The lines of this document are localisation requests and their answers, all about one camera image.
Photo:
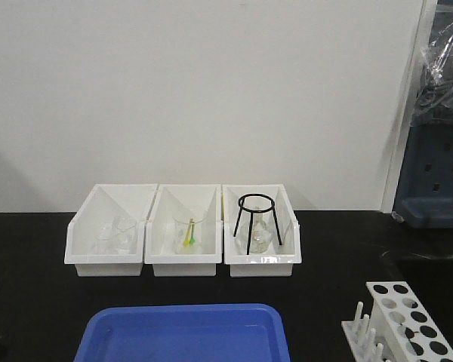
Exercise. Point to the black wire tripod stand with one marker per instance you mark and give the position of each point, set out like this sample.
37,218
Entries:
246,204

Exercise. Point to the white storage bin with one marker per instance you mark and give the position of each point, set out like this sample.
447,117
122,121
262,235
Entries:
184,231
102,205
278,261

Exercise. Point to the middle white storage bin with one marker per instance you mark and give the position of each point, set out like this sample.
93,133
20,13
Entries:
184,231

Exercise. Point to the left white storage bin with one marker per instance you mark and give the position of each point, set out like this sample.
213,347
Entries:
102,205

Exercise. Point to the right white storage bin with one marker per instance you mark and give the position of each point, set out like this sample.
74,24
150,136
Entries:
278,261

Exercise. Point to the blue plastic tray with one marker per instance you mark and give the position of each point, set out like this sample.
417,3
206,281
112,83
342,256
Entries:
213,332

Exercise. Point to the plastic bag of pegs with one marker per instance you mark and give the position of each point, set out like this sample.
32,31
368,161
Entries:
434,102

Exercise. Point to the black sink basin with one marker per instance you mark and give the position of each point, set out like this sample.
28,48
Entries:
431,278

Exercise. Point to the grey-blue pegboard drying rack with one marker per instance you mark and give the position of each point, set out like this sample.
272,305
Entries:
424,195

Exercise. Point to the small glass beakers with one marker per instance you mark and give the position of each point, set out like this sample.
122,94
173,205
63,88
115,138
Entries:
117,237

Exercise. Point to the round glass flask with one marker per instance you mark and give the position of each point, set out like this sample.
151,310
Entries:
255,234

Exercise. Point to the white test tube rack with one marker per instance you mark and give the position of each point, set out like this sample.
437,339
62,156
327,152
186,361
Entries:
398,328

